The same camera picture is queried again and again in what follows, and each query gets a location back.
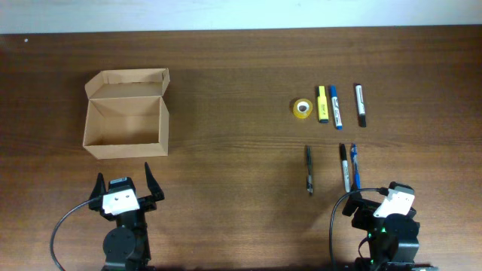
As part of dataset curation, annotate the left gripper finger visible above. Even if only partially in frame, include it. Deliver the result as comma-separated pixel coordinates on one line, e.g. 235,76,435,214
90,172,106,199
145,162,165,199

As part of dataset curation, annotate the brown cardboard box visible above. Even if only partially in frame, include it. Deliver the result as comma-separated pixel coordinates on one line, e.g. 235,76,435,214
82,68,170,160

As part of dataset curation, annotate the blue whiteboard marker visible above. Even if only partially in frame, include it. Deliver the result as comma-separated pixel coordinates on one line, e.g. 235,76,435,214
329,85,343,130

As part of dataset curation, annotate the yellow highlighter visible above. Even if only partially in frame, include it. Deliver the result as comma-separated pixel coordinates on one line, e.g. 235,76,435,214
317,86,329,123

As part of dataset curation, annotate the yellow tape roll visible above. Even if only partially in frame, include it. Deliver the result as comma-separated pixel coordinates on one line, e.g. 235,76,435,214
292,99,313,119

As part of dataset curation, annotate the black whiteboard marker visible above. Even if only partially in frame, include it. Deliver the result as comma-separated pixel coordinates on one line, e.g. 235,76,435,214
355,84,367,127

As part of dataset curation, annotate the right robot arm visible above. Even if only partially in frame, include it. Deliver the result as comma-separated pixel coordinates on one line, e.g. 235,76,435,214
329,182,438,271

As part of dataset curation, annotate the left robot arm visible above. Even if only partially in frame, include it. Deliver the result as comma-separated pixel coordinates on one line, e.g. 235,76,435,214
88,163,165,271

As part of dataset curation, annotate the black pen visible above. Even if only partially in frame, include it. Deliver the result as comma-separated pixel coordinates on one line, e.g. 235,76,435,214
306,145,313,196

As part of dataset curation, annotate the black sharpie marker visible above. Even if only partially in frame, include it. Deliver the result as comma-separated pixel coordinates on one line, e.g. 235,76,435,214
340,144,350,193

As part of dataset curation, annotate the blue gel pen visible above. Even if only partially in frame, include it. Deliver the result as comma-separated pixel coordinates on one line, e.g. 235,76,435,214
350,144,361,190

